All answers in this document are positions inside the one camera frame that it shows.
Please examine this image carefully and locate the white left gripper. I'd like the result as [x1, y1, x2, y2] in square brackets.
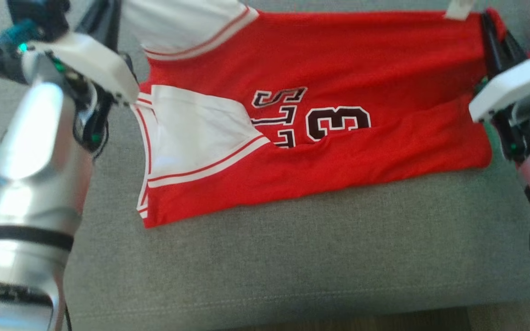
[27, 0, 139, 153]

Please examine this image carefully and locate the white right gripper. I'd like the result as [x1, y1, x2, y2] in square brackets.
[469, 11, 530, 162]

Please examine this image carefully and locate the red basketball jersey number 23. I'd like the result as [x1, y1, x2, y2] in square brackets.
[120, 0, 507, 229]

